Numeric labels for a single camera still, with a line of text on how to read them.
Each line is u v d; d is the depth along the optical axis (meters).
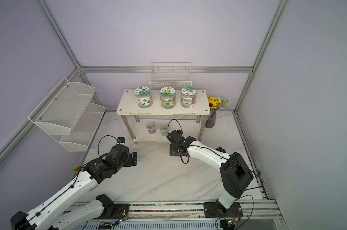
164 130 0.94
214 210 0.74
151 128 0.95
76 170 0.72
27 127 0.60
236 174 0.45
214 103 0.90
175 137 0.67
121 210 0.73
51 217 0.40
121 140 0.68
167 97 0.69
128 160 0.60
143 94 0.70
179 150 0.61
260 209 0.76
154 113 0.73
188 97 0.70
